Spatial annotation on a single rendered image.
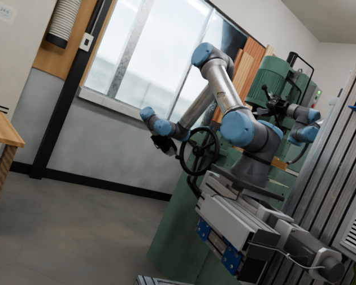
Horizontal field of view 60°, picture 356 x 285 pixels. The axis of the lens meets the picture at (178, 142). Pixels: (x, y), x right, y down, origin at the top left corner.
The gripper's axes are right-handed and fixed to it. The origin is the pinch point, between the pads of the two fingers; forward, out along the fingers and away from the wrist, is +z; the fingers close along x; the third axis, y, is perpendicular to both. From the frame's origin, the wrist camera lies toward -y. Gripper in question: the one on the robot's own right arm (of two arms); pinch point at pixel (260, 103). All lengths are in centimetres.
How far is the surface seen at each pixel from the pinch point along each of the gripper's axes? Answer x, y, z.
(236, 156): 30.8, -11.3, -0.8
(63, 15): 20, 71, 137
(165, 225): 87, -34, 27
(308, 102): -31.6, -32.9, -3.5
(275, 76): -22.6, -2.2, 5.8
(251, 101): -3.4, -5.7, 11.6
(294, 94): -28.8, -24.3, 2.9
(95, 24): 3, 49, 143
